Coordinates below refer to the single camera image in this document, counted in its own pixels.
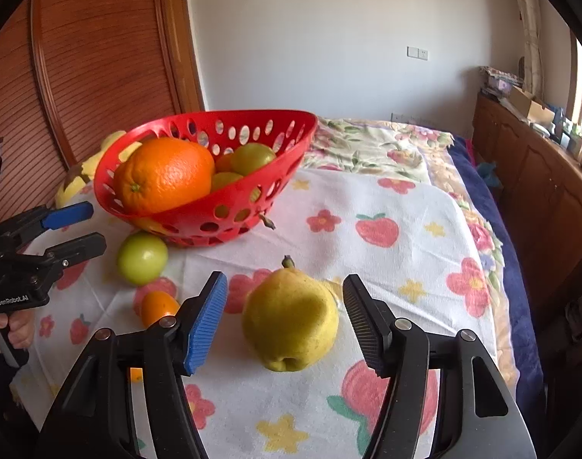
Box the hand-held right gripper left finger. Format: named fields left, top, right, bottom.
left=35, top=272, right=229, bottom=459

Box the wooden slatted wardrobe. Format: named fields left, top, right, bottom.
left=0, top=0, right=206, bottom=221

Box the folded patterned cloth stack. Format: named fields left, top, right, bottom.
left=480, top=66, right=523, bottom=99

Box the teal cloth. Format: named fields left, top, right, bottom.
left=477, top=161, right=499, bottom=186

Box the yellow plush toy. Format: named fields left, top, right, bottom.
left=56, top=131, right=143, bottom=208

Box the yellow pear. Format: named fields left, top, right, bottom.
left=242, top=256, right=340, bottom=373

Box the patterned beige curtain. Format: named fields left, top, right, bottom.
left=499, top=0, right=545, bottom=82

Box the white strawberry print tablecloth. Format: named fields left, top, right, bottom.
left=9, top=167, right=519, bottom=459

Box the large orange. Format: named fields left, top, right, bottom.
left=114, top=137, right=216, bottom=215

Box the red perforated plastic basket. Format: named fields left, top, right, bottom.
left=93, top=109, right=319, bottom=248

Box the floral blanket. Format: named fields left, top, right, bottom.
left=301, top=117, right=516, bottom=383

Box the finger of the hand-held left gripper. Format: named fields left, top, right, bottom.
left=14, top=232, right=107, bottom=278
left=0, top=202, right=95, bottom=246

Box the open cardboard box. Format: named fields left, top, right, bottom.
left=508, top=87, right=556, bottom=124

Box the wooden low cabinet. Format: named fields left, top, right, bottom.
left=471, top=91, right=582, bottom=359

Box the person's left hand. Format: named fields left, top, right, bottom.
left=0, top=312, right=36, bottom=352

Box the dark blue blanket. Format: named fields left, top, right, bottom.
left=451, top=134, right=547, bottom=441

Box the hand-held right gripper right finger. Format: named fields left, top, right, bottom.
left=343, top=274, right=535, bottom=459

